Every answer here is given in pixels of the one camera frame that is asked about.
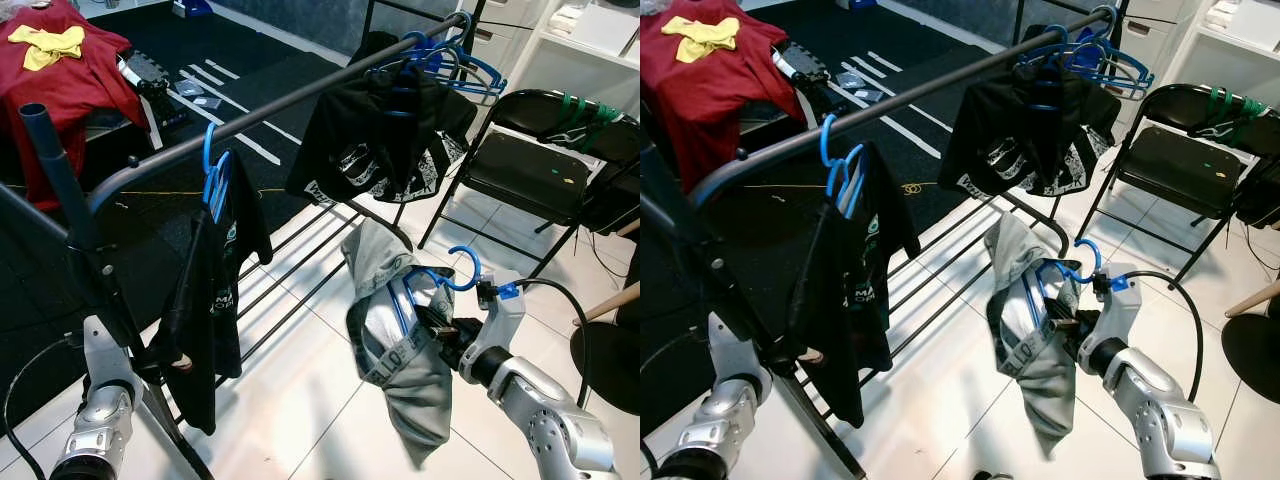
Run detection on grey green underwear printed waistband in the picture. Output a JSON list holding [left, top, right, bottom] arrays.
[[985, 212, 1083, 456], [343, 218, 463, 469]]

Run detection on blue plastic clothes hanger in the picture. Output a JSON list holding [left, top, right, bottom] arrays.
[[1050, 22, 1156, 101], [200, 122, 236, 223], [405, 28, 508, 101], [1020, 22, 1126, 96], [1025, 238, 1103, 346], [383, 245, 484, 346], [365, 28, 481, 96], [820, 113, 869, 219]]

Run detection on green clothes hanger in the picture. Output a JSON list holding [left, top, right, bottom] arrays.
[[545, 92, 619, 149], [1195, 85, 1269, 141]]

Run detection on black round stool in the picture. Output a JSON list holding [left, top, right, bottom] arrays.
[[1222, 312, 1280, 406], [570, 320, 641, 416]]

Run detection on wooden stick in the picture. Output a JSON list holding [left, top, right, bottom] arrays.
[[575, 282, 641, 323], [1225, 280, 1280, 319]]

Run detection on black folding chair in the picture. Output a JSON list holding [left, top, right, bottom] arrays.
[[1075, 82, 1280, 291], [418, 88, 641, 286]]

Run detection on black t-shirt large white print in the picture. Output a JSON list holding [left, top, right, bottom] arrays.
[[287, 30, 479, 206], [938, 25, 1123, 199]]

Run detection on white cabinet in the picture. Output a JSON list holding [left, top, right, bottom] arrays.
[[468, 0, 641, 101], [1120, 0, 1280, 96]]

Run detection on red flag yellow star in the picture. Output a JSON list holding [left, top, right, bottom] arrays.
[[0, 0, 151, 211], [640, 0, 806, 196]]

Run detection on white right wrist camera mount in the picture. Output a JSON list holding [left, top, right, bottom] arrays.
[[478, 270, 528, 359], [1090, 262, 1136, 346]]

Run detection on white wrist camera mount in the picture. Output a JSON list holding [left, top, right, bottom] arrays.
[[1090, 262, 1136, 346], [82, 315, 136, 386], [708, 312, 766, 386], [478, 270, 528, 359]]

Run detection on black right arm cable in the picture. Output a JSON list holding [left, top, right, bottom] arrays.
[[495, 278, 593, 406], [1106, 268, 1205, 403]]

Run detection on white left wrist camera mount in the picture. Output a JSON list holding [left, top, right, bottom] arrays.
[[708, 312, 766, 386], [82, 315, 136, 386]]

